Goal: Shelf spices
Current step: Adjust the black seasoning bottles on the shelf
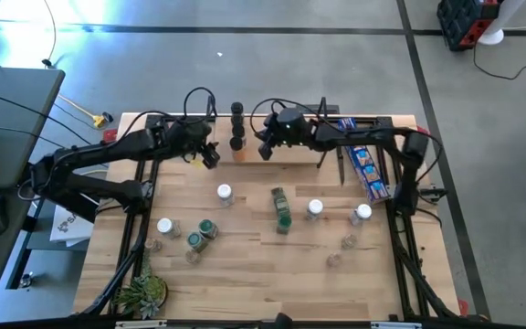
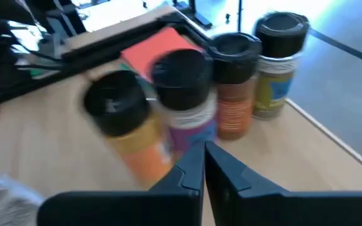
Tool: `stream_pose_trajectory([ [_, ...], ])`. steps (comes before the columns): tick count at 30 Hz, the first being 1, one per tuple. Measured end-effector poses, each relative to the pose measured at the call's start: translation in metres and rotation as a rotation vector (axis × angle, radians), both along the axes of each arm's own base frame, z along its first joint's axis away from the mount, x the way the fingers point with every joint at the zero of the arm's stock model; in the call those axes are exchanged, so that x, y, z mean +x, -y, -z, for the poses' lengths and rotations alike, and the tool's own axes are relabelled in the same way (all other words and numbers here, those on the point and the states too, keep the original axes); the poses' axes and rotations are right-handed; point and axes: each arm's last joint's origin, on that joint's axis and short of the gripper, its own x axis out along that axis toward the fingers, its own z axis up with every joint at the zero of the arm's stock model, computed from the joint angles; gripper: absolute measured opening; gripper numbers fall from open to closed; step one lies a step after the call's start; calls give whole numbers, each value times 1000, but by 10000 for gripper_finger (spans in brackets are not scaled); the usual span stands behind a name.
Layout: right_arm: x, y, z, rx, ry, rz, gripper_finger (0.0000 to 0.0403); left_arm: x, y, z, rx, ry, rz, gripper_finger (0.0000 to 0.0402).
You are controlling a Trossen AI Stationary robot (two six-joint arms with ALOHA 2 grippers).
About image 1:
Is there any green-cap spice jar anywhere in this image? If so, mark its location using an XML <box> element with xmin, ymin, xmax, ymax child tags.
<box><xmin>197</xmin><ymin>218</ymin><xmax>220</xmax><ymax>241</ymax></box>
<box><xmin>186</xmin><ymin>231</ymin><xmax>209</xmax><ymax>254</ymax></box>
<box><xmin>270</xmin><ymin>186</ymin><xmax>293</xmax><ymax>218</ymax></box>
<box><xmin>275</xmin><ymin>214</ymin><xmax>294</xmax><ymax>236</ymax></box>

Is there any black kitchen knife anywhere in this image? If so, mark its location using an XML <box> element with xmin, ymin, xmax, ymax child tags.
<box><xmin>334</xmin><ymin>144</ymin><xmax>348</xmax><ymax>186</ymax></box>

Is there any blue plastic wrap box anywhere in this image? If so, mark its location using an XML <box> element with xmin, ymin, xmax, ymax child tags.
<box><xmin>337</xmin><ymin>116</ymin><xmax>394</xmax><ymax>205</ymax></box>

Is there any white printed paper sheet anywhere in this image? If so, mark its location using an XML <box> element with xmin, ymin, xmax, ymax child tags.
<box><xmin>48</xmin><ymin>186</ymin><xmax>96</xmax><ymax>249</ymax></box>

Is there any potted succulent plant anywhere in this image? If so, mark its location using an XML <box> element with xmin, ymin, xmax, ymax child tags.
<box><xmin>113</xmin><ymin>260</ymin><xmax>170</xmax><ymax>321</ymax></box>

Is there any dark grey desk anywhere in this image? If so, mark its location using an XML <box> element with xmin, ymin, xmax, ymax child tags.
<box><xmin>0</xmin><ymin>66</ymin><xmax>100</xmax><ymax>313</ymax></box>

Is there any black and red tool crate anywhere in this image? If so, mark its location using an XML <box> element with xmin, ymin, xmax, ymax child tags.
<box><xmin>436</xmin><ymin>0</ymin><xmax>502</xmax><ymax>52</ymax></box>

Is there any white tower device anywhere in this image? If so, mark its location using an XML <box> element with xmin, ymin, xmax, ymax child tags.
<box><xmin>476</xmin><ymin>0</ymin><xmax>526</xmax><ymax>47</ymax></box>

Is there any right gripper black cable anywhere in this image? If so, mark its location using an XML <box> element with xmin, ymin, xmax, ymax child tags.
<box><xmin>248</xmin><ymin>97</ymin><xmax>321</xmax><ymax>136</ymax></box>

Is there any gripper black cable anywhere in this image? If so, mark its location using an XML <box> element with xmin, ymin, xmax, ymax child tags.
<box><xmin>121</xmin><ymin>85</ymin><xmax>218</xmax><ymax>138</ymax></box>
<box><xmin>248</xmin><ymin>97</ymin><xmax>321</xmax><ymax>136</ymax></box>

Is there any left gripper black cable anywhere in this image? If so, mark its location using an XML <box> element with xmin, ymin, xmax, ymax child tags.
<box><xmin>121</xmin><ymin>85</ymin><xmax>218</xmax><ymax>138</ymax></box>

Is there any yellow power cord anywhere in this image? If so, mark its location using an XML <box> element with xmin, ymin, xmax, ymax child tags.
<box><xmin>57</xmin><ymin>93</ymin><xmax>109</xmax><ymax>130</ymax></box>

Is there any black desk cable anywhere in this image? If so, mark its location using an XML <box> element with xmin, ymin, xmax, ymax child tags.
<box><xmin>0</xmin><ymin>86</ymin><xmax>105</xmax><ymax>153</ymax></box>

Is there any silver aluminium bracket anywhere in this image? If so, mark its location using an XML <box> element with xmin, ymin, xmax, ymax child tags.
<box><xmin>370</xmin><ymin>321</ymin><xmax>423</xmax><ymax>329</ymax></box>
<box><xmin>114</xmin><ymin>319</ymin><xmax>169</xmax><ymax>329</ymax></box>

